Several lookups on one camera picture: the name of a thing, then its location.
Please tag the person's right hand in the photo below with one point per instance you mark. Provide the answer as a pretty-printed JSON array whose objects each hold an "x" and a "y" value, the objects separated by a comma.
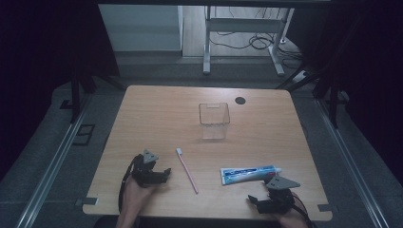
[{"x": 293, "y": 218}]

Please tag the white metal desk frame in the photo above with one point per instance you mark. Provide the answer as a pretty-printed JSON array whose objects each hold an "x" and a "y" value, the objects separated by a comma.
[{"x": 244, "y": 24}]

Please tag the blue white toothpaste tube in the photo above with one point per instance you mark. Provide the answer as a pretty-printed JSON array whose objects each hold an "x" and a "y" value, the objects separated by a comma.
[{"x": 247, "y": 174}]

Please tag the white power strip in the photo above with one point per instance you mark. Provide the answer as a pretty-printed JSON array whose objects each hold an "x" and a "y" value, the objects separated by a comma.
[{"x": 299, "y": 77}]

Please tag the metal floor rail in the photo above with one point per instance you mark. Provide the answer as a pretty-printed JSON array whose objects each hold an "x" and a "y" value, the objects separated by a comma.
[
  {"x": 53, "y": 167},
  {"x": 351, "y": 164}
]

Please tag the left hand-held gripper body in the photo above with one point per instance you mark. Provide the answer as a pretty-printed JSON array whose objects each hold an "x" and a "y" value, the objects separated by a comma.
[{"x": 144, "y": 172}]

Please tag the grey tape strip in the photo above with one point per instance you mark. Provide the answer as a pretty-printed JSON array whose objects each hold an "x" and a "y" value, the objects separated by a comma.
[
  {"x": 325, "y": 207},
  {"x": 86, "y": 201}
]

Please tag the pink toothbrush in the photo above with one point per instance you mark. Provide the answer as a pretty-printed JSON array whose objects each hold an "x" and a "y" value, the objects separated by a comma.
[{"x": 187, "y": 171}]

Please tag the black metal stand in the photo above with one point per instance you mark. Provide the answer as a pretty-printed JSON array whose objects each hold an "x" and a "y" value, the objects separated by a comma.
[
  {"x": 332, "y": 101},
  {"x": 75, "y": 95}
]

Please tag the white cabinet panel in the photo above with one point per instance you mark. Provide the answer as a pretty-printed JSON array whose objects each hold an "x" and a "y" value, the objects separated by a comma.
[{"x": 139, "y": 28}]

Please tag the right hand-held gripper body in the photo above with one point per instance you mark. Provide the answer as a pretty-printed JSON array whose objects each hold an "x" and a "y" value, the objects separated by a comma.
[{"x": 278, "y": 196}]

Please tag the black round table grommet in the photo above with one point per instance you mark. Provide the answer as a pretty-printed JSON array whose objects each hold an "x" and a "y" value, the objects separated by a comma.
[{"x": 240, "y": 100}]

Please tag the dark curtain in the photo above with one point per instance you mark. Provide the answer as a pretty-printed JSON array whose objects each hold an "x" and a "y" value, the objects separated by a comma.
[
  {"x": 374, "y": 79},
  {"x": 38, "y": 63}
]

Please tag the clear plastic container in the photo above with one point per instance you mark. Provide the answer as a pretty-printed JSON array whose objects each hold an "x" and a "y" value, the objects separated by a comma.
[{"x": 214, "y": 122}]

